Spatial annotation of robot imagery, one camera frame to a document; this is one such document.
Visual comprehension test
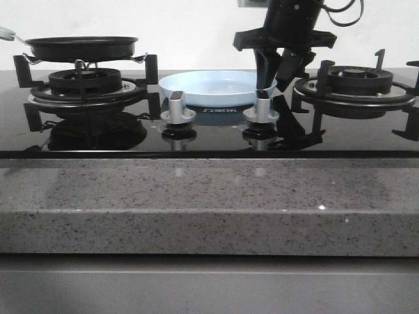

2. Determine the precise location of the left black gas burner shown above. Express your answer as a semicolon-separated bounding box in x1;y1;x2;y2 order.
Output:
48;68;122;96

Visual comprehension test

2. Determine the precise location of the black frying pan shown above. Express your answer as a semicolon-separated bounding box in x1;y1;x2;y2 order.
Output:
1;27;138;63

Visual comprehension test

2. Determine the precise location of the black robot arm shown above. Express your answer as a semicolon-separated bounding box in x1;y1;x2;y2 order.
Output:
233;0;337;92

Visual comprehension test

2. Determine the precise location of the left black pan support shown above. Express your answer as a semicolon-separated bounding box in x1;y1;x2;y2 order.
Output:
14;54;160;120

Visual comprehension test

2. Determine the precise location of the light blue plate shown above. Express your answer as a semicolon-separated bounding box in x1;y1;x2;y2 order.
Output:
158;70;257;108

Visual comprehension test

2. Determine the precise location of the right black pan support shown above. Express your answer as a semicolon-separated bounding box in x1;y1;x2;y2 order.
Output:
291;48;419;120

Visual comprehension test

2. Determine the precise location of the black pan support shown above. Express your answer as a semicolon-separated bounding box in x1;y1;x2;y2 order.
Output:
291;48;419;120
14;54;160;120

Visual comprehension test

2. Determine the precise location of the right silver stove knob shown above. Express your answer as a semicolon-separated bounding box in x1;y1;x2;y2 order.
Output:
243;90;280;124

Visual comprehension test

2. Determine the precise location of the black gas burner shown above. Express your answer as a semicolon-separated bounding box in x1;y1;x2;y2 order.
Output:
48;68;122;96
327;65;393;96

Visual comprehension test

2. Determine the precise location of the wire pan support ring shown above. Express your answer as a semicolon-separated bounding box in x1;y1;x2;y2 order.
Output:
21;52;149;71

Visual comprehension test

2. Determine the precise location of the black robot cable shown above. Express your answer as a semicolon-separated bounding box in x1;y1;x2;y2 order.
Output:
322;0;365;27

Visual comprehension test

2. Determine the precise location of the silver stove knob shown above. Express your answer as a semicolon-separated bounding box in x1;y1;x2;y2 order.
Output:
243;90;280;124
160;91;196;124

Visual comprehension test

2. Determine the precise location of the black glass gas cooktop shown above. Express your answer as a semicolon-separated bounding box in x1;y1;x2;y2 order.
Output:
1;71;418;159

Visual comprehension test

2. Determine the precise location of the right black gas burner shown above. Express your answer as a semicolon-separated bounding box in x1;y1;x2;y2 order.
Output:
327;65;393;96

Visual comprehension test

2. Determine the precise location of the left silver stove knob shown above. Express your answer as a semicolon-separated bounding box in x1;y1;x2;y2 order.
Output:
160;91;196;124

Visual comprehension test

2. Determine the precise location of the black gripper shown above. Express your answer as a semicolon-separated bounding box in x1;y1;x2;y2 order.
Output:
233;27;337;92

